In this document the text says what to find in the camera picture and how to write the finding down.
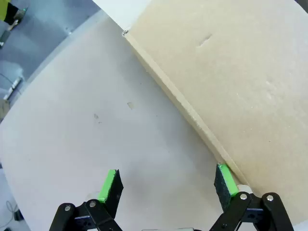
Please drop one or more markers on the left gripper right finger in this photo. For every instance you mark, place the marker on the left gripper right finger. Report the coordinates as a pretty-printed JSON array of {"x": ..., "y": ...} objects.
[{"x": 227, "y": 190}]

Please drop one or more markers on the yellow garment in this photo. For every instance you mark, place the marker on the yellow garment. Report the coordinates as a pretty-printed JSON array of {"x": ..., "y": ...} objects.
[{"x": 3, "y": 9}]

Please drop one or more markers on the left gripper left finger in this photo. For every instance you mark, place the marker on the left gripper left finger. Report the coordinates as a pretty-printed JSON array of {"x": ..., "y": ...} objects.
[{"x": 108, "y": 192}]

